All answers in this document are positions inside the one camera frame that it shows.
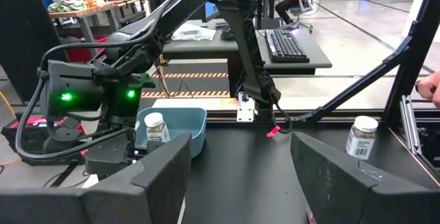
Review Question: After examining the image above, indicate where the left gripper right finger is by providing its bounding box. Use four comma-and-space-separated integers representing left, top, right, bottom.
290, 131, 440, 224

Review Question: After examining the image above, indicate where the white metal bracket plate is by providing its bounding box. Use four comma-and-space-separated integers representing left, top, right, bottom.
236, 91, 256, 123

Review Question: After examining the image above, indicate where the black cable coil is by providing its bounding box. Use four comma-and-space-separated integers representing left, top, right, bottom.
219, 26, 237, 41

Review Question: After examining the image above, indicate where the red black tool case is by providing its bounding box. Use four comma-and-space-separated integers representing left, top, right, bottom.
1, 115, 87, 166

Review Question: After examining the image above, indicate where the clear plastic bag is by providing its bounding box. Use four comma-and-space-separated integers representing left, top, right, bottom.
170, 22, 217, 42

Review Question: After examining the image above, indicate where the red paper tag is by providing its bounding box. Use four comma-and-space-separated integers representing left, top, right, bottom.
265, 125, 282, 139

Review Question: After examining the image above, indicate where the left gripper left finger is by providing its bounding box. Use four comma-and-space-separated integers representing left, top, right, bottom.
0, 131, 193, 224

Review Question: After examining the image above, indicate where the blue-grey plastic bin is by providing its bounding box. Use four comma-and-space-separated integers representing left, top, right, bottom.
134, 107, 208, 159

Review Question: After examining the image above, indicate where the black frame rail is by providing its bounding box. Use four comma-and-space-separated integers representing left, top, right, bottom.
206, 109, 391, 124

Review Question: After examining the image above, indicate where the aluminium rail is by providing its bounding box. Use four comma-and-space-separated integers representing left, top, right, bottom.
399, 94, 423, 156

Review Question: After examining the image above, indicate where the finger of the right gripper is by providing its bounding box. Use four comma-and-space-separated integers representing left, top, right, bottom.
135, 139, 166, 157

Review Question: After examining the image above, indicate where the wooden table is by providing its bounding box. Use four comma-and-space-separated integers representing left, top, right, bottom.
47, 0, 147, 56

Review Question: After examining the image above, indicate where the grey desk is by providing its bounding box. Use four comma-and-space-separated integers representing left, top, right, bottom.
161, 18, 333, 98

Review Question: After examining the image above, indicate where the person's hand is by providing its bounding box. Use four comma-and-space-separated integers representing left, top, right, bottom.
415, 71, 440, 109

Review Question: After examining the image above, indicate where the white lid seasoning jar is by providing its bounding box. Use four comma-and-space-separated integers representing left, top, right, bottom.
344, 115, 380, 161
143, 111, 172, 144

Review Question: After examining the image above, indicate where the black frame post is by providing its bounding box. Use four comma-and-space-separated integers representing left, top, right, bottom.
382, 0, 440, 128

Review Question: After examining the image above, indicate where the white flat board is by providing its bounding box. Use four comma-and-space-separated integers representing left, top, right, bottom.
152, 98, 239, 111

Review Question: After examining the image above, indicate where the office chair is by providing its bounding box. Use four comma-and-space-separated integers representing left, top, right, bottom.
287, 0, 314, 34

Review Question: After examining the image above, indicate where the black computer keyboard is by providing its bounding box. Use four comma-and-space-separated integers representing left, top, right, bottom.
264, 27, 311, 64

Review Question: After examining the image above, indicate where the black frame brace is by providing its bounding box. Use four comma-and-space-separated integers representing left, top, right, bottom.
291, 34, 413, 122

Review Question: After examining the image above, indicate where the black partition panel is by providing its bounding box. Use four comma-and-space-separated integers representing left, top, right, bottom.
0, 0, 68, 103

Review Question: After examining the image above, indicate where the pile of clothes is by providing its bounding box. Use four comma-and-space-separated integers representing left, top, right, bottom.
47, 0, 90, 14

